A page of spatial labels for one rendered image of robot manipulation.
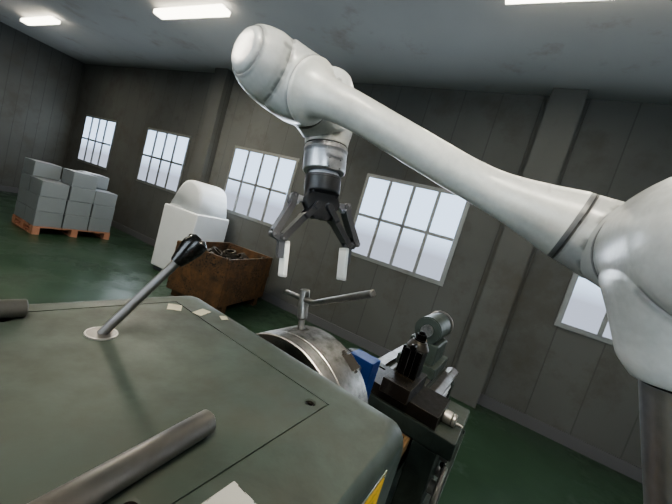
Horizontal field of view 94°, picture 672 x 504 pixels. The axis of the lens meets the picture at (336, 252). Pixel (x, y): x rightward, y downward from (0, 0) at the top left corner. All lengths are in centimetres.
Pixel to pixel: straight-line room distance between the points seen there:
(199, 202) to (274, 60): 445
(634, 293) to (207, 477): 36
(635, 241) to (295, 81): 43
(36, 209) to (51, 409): 611
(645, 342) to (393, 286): 377
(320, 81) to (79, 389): 46
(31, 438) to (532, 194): 58
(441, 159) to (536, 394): 373
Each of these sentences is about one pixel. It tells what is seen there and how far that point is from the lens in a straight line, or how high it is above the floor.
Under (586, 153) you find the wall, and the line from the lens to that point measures 414.
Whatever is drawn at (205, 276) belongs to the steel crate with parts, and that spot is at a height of 42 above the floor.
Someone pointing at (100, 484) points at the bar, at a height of 127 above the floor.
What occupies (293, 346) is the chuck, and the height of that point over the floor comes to 123.
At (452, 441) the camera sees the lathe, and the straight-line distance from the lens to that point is 120.
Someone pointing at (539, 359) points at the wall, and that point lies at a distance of 402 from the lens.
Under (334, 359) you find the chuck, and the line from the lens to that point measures 64.
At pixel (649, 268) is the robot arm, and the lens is 32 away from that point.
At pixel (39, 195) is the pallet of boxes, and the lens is 643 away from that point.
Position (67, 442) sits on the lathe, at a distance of 35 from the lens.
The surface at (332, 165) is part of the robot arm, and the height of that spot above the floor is 158.
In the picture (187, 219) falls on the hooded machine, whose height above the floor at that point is 89.
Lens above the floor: 148
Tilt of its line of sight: 5 degrees down
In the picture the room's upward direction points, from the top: 17 degrees clockwise
